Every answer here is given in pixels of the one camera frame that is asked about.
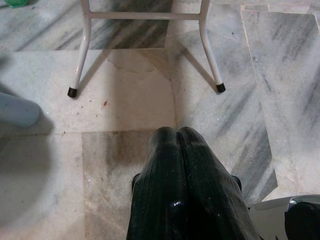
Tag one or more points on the white and black robot leg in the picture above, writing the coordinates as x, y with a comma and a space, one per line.
300, 220

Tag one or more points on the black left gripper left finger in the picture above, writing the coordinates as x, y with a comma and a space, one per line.
160, 180

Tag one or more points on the green plastic object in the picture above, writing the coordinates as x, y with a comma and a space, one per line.
16, 2

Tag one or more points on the pale grey rounded shoe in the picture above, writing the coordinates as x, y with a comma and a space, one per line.
17, 110

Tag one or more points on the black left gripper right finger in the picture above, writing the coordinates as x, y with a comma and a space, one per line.
212, 195

